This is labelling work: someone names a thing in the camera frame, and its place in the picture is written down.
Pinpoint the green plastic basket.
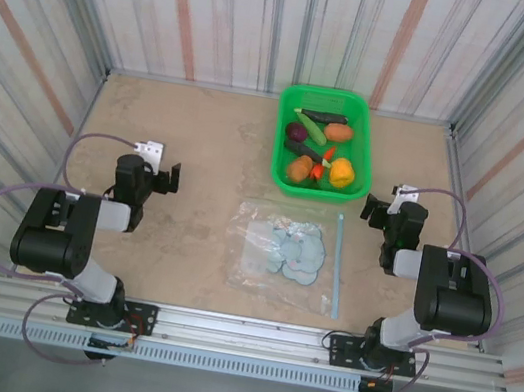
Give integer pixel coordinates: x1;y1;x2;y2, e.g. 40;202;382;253
262;78;388;212

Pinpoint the yellow bell pepper toy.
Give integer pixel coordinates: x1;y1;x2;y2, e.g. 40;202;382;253
325;154;360;192

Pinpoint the clear zip-top bag elephant print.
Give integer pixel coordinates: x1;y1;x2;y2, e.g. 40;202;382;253
213;192;358;322

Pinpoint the green cucumber toy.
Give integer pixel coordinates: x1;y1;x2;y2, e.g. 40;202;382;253
288;106;333;148

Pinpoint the slim dark eggplant toy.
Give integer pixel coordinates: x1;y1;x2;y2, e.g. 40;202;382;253
298;105;350;128

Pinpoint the purple onion toy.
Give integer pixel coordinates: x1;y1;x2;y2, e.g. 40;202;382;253
282;119;312;145

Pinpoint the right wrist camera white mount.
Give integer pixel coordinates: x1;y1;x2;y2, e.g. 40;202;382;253
386;180;423;220

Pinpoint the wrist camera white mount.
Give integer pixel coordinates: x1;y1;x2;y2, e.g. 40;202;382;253
386;180;423;220
127;137;168;174

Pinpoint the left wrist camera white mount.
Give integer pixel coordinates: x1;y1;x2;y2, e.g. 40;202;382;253
127;137;168;174

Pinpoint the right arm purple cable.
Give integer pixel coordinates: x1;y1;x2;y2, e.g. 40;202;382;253
362;180;524;392

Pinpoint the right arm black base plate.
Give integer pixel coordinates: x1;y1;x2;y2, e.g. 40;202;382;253
322;329;421;382

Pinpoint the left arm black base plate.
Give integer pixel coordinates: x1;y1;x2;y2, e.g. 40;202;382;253
65;289;160;339

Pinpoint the aluminium mounting rail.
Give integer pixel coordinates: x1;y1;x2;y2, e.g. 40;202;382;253
0;267;517;392

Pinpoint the grey slotted cable duct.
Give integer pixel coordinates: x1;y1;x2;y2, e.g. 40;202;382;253
0;311;364;392

